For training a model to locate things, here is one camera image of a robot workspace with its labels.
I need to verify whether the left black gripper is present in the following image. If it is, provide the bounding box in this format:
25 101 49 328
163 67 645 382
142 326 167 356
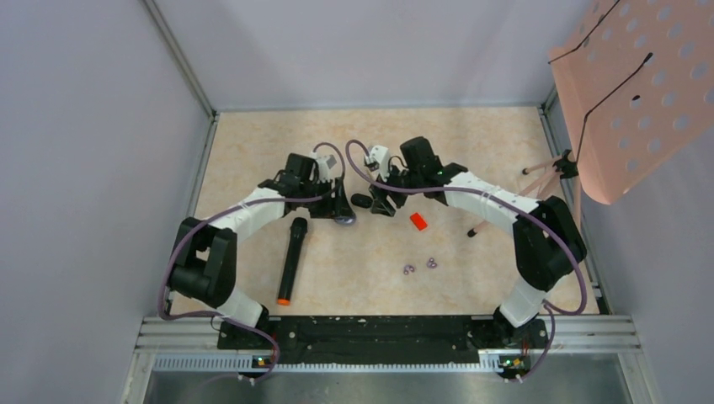
299 176 353 219

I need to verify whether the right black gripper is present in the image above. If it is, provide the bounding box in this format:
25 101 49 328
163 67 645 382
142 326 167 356
369 158 423 217

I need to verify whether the oval black charging case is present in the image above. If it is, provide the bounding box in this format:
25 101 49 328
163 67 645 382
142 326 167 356
350 193 373 210

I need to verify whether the silver lilac oval case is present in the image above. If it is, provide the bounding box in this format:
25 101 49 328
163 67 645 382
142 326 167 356
333 215 356 226

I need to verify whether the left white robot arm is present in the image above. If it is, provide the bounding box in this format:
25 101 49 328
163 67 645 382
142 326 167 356
162 152 353 348

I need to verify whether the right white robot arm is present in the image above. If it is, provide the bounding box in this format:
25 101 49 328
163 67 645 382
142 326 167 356
364 136 587 347

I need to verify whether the red block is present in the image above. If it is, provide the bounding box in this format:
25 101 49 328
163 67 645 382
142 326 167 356
409 212 429 231

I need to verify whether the black microphone orange end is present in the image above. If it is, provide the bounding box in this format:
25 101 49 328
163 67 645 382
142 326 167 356
276 217 308 306

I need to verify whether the pink perforated music stand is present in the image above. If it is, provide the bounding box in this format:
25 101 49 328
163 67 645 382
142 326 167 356
540 1 713 221

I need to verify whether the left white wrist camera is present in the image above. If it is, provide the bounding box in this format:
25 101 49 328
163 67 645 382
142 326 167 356
310 151 337 183

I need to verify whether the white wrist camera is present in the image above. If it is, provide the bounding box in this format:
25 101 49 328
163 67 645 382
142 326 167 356
364 145 392 181
310 151 337 183

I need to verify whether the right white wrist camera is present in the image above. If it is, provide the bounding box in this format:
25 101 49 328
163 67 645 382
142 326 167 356
364 145 392 181

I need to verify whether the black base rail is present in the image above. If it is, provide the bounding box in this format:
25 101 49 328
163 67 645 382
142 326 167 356
217 315 549 365

